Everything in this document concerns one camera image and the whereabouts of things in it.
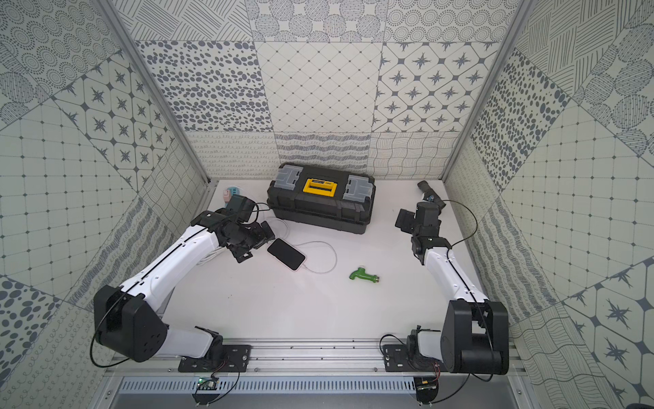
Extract left circuit board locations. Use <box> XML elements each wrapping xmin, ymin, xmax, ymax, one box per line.
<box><xmin>195</xmin><ymin>378</ymin><xmax>220</xmax><ymax>394</ymax></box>

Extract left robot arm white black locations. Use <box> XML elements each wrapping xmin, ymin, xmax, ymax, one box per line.
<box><xmin>90</xmin><ymin>195</ymin><xmax>275</xmax><ymax>368</ymax></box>

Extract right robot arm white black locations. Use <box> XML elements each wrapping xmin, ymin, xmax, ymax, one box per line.
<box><xmin>395</xmin><ymin>201</ymin><xmax>509</xmax><ymax>375</ymax></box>

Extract blue power strip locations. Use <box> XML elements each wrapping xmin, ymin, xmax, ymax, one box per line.
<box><xmin>222</xmin><ymin>186</ymin><xmax>241</xmax><ymax>204</ymax></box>

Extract circuit board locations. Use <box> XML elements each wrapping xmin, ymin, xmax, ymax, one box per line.
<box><xmin>195</xmin><ymin>378</ymin><xmax>220</xmax><ymax>394</ymax></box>
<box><xmin>413</xmin><ymin>377</ymin><xmax>439</xmax><ymax>405</ymax></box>

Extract aluminium rail frame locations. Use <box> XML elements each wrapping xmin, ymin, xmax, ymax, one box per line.
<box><xmin>104</xmin><ymin>336</ymin><xmax>527</xmax><ymax>379</ymax></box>

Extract right circuit board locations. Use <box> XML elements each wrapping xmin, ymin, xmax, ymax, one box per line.
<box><xmin>413</xmin><ymin>377</ymin><xmax>439</xmax><ymax>405</ymax></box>

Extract green plastic toy tool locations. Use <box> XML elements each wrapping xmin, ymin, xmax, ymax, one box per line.
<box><xmin>348</xmin><ymin>267</ymin><xmax>380</xmax><ymax>283</ymax></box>

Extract black toolbox yellow handle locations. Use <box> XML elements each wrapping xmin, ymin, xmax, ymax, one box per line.
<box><xmin>267</xmin><ymin>163</ymin><xmax>376</xmax><ymax>234</ymax></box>

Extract white charging cable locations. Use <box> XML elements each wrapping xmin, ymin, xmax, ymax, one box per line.
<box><xmin>260</xmin><ymin>216</ymin><xmax>339</xmax><ymax>275</ymax></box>

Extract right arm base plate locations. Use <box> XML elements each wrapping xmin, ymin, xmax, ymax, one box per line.
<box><xmin>381</xmin><ymin>344</ymin><xmax>446</xmax><ymax>374</ymax></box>

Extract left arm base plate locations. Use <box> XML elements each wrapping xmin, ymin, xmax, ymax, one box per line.
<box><xmin>178</xmin><ymin>344</ymin><xmax>252</xmax><ymax>373</ymax></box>

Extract black cylindrical object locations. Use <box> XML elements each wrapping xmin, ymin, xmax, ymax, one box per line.
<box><xmin>417</xmin><ymin>181</ymin><xmax>446</xmax><ymax>210</ymax></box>

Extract black phone pink case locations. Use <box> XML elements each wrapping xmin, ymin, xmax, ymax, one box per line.
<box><xmin>267</xmin><ymin>239</ymin><xmax>307</xmax><ymax>271</ymax></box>

